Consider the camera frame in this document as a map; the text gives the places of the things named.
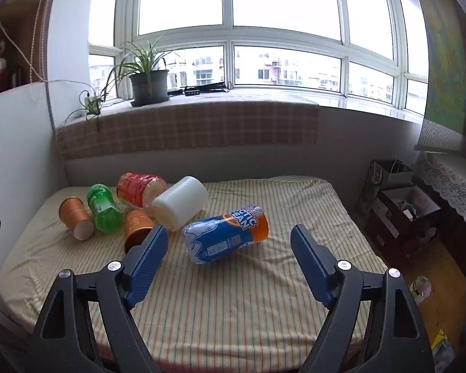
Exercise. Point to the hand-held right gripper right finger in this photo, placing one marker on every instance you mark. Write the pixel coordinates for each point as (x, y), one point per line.
(312, 268)

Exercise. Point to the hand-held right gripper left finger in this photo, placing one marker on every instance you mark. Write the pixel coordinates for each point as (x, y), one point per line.
(145, 266)

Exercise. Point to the orange paper cup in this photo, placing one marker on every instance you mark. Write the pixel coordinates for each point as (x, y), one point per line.
(74, 215)
(136, 227)

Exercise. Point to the green plastic bottle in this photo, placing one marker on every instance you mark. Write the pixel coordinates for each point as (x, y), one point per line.
(103, 209)

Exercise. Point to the red label plastic bottle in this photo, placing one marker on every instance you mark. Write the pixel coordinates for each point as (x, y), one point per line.
(136, 188)

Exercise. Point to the blue and orange plastic bottle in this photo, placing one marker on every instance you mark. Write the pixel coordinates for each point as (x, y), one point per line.
(221, 237)

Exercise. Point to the striped bed sheet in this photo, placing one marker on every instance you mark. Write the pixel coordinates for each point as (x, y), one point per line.
(233, 303)

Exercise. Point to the open cardboard box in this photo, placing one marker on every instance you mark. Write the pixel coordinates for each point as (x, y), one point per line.
(404, 217)

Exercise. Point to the small round container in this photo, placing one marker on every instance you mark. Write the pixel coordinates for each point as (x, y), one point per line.
(420, 288)

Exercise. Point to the green paper bag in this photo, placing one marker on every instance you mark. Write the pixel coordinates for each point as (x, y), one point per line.
(382, 180)

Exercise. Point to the plaid windowsill blanket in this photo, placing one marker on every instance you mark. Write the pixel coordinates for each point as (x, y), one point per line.
(202, 128)

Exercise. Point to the yellow packet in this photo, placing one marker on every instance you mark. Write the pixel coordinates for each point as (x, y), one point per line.
(442, 345)

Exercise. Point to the white power strip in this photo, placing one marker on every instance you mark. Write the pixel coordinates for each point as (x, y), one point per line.
(90, 101)

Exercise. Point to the white lace cloth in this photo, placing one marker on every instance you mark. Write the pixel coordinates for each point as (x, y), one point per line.
(452, 188)

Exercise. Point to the potted spider plant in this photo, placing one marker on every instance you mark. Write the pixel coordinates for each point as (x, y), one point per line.
(149, 83)

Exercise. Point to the black device on windowsill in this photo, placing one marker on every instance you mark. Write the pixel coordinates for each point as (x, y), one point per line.
(202, 88)

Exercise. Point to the white window frame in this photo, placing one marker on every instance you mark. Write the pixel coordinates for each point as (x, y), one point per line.
(229, 35)

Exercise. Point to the wall map poster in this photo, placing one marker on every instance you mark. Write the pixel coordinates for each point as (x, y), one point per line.
(446, 58)

